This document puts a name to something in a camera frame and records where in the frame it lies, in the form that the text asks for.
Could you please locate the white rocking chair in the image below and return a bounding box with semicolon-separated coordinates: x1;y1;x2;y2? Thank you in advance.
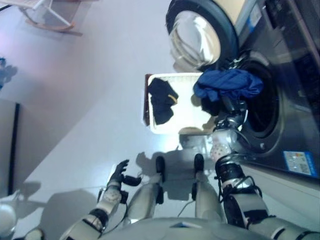
0;0;83;36

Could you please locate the dark grey washing machine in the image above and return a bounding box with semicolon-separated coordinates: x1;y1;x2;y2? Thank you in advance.
224;0;320;180

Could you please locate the round glass washer door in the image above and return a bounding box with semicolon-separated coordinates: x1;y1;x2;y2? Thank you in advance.
165;0;240;73

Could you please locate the brown wooden stool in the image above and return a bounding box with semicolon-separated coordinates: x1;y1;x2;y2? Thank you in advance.
142;73;153;127

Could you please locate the blue energy label sticker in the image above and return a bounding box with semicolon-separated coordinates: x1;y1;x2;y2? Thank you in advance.
282;150;318;176

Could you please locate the black garment with yellow tag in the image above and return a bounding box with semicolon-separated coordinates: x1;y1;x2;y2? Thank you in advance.
147;77;180;126

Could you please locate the blue garment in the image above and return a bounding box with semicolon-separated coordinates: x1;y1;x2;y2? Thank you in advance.
192;68;265;102

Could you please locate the robot left black hand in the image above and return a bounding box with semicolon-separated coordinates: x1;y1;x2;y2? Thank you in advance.
109;159;144;188

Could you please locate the robot grey torso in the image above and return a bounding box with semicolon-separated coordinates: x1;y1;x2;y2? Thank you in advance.
99;216;253;240

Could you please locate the black edged grey panel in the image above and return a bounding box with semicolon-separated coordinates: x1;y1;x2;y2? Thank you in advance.
0;99;21;198

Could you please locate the robot right black hand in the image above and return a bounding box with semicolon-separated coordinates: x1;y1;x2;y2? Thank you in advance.
219;94;249;120

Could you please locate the white rounded object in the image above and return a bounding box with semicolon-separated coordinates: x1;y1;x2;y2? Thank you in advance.
0;192;18;240

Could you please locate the white woven laundry basket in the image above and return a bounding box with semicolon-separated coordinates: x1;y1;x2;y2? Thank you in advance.
147;72;218;136

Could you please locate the white counter unit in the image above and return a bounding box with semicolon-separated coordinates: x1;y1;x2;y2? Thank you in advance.
214;0;247;26

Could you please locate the plain black garment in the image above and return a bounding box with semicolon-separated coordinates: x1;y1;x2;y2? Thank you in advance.
199;96;223;117

